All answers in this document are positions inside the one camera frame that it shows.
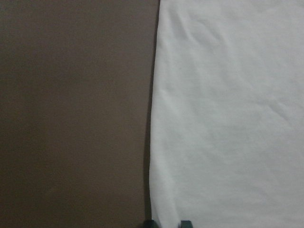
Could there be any cream cat print shirt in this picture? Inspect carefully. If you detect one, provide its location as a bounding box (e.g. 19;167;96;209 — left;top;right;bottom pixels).
149;0;304;228

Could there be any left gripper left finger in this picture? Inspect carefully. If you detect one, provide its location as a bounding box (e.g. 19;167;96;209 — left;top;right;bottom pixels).
143;220;157;228

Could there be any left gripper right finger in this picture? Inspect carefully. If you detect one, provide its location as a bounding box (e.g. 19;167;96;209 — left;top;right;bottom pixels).
180;220;192;228

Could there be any brown table cover sheet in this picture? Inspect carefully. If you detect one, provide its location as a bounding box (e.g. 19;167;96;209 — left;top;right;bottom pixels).
0;0;160;228

